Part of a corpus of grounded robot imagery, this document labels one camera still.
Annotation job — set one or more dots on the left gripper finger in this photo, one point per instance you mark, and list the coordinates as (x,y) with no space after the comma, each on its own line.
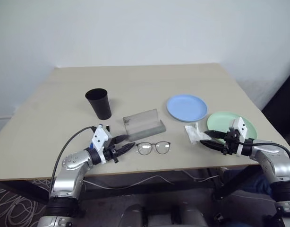
(120,137)
(126,148)

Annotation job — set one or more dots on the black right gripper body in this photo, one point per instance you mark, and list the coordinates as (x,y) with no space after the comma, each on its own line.
(232,142)

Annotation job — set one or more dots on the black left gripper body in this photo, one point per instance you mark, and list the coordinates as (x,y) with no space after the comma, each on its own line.
(110,151)

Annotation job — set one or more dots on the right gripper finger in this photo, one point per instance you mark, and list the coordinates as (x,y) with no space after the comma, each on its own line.
(214,133)
(212,145)

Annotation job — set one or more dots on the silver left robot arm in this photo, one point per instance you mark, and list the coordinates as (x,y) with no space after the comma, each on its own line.
(73,163)

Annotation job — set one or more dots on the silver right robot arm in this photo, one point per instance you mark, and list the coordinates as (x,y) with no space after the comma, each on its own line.
(272,163)

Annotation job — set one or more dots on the green plate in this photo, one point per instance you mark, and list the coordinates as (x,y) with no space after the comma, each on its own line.
(220,120)

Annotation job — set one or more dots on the thin-framed eyeglasses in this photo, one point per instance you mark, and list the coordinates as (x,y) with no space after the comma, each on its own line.
(145,148)

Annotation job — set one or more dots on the clear grey glasses case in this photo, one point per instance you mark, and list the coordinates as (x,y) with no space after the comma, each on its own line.
(142,125)

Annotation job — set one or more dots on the blue plate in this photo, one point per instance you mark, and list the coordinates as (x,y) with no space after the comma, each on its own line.
(187,107)

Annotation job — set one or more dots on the black plastic cup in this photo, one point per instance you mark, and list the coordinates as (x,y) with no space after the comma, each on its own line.
(100,104)

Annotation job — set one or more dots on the dark blue cloth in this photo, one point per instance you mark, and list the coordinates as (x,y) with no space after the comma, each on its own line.
(253,184)

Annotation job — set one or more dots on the black panel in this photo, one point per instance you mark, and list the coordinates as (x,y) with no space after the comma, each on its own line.
(282,106)

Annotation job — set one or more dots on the dark rounded shape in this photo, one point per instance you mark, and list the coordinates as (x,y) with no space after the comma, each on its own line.
(133,216)

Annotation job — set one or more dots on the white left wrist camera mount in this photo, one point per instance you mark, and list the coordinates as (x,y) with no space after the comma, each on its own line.
(99,138)

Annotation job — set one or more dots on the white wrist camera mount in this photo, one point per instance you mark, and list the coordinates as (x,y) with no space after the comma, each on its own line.
(99,138)
(240,125)

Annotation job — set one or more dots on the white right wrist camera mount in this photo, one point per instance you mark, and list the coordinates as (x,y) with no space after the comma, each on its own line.
(240,125)

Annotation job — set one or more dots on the black table frame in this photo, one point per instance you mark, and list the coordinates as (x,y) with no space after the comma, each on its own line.
(230,186)

